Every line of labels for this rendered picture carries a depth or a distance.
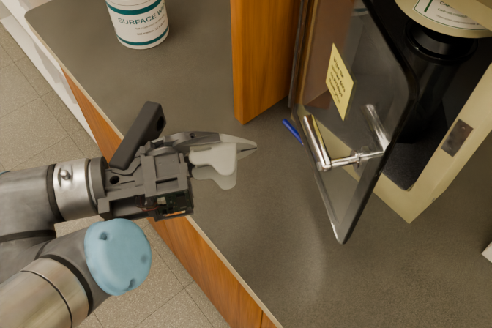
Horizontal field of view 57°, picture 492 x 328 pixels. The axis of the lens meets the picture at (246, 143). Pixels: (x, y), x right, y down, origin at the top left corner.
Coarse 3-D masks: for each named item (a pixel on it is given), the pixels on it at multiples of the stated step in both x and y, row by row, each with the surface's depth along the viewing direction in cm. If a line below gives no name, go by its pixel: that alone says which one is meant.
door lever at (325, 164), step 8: (304, 120) 64; (312, 120) 63; (312, 128) 62; (312, 136) 62; (320, 136) 62; (312, 144) 62; (320, 144) 61; (320, 152) 60; (352, 152) 60; (320, 160) 60; (328, 160) 59; (336, 160) 60; (344, 160) 60; (352, 160) 60; (320, 168) 59; (328, 168) 59
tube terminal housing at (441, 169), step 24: (456, 0) 51; (480, 96) 55; (456, 120) 61; (480, 120) 57; (432, 168) 70; (456, 168) 74; (384, 192) 84; (408, 192) 78; (432, 192) 73; (408, 216) 82
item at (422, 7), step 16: (400, 0) 60; (416, 0) 58; (432, 0) 56; (416, 16) 58; (432, 16) 57; (448, 16) 56; (464, 16) 55; (448, 32) 57; (464, 32) 56; (480, 32) 56
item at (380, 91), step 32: (320, 0) 63; (352, 0) 52; (320, 32) 65; (352, 32) 54; (384, 32) 47; (320, 64) 68; (352, 64) 56; (384, 64) 47; (320, 96) 71; (352, 96) 57; (384, 96) 48; (320, 128) 74; (352, 128) 60; (384, 128) 50; (384, 160) 53; (320, 192) 81; (352, 192) 64; (352, 224) 67
